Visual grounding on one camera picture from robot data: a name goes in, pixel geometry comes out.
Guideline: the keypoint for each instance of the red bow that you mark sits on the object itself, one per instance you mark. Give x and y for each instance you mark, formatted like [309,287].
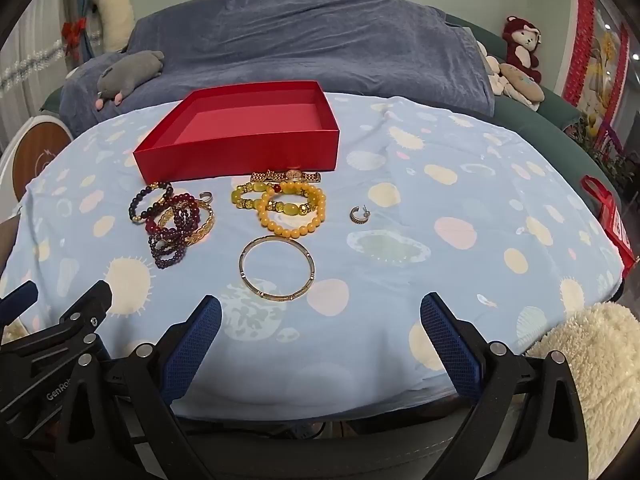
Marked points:
[74,32]

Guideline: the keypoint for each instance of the grey plush toy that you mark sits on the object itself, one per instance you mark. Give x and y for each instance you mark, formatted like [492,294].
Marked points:
[130,70]

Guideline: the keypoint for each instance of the red cardboard box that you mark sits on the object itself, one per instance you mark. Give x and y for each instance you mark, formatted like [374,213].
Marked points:
[240,155]

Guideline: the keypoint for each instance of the gold wrist watch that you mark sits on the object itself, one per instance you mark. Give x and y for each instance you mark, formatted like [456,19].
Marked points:
[292,175]

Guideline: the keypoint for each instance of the cream fluffy blanket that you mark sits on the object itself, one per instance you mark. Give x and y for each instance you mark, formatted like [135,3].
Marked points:
[610,360]

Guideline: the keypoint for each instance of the green sofa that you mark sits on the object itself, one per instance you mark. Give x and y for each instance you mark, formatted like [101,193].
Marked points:
[550,125]

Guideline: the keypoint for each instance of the red monkey plush toy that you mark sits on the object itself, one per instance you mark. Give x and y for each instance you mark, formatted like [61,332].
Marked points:
[517,55]

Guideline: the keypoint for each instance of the gold hoop earring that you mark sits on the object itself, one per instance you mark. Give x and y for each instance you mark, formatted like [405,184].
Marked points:
[353,216]

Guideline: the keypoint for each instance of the blue sofa blanket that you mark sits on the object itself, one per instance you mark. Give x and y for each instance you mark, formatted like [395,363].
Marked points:
[300,40]

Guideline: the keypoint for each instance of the thin gold bangle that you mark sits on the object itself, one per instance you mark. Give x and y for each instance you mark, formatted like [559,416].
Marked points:
[241,266]

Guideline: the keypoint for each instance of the round white wood-faced appliance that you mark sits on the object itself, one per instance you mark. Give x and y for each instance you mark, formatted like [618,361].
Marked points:
[40,155]

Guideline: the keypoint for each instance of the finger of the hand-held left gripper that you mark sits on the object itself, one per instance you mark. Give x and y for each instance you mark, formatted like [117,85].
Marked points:
[87,305]
[20,296]

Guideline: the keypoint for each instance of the red floral wall hanging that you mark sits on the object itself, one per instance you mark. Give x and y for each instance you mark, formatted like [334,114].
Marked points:
[585,35]

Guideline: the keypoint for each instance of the white curtain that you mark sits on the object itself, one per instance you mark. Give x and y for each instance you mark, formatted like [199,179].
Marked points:
[30,50]

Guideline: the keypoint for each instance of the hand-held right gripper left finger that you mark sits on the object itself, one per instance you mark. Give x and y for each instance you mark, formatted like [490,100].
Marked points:
[192,350]

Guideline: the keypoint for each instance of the beige plush cushion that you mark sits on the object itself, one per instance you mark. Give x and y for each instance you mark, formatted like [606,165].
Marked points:
[522,85]

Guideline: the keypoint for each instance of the small white plush toy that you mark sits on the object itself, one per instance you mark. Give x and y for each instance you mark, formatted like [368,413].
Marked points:
[492,72]

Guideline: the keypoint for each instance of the red bag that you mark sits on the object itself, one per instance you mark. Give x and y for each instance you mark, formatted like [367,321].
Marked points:
[612,220]

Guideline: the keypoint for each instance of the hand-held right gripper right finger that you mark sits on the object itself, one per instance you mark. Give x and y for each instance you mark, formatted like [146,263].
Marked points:
[450,350]

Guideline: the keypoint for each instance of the light blue printed tablecloth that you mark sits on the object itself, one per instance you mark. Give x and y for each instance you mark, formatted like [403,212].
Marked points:
[400,285]

